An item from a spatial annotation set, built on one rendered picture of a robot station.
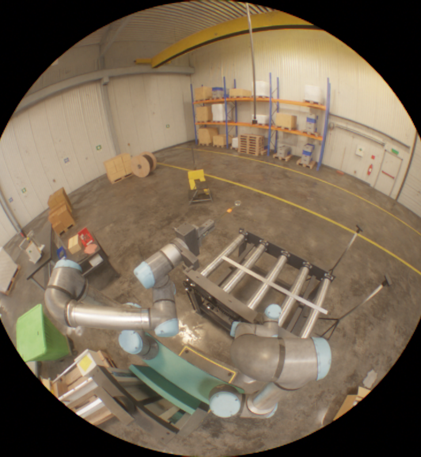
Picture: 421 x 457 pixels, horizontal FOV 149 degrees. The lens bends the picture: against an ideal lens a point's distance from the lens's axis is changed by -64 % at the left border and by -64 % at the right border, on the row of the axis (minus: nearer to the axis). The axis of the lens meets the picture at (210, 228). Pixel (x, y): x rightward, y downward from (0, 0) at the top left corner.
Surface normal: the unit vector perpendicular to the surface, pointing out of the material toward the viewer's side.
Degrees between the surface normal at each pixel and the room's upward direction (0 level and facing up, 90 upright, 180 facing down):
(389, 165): 90
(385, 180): 90
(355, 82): 90
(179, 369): 0
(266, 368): 30
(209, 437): 0
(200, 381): 0
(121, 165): 90
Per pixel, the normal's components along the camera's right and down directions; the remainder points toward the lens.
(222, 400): -0.18, -0.76
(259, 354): -0.47, -0.77
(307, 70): -0.66, 0.52
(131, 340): -0.03, -0.66
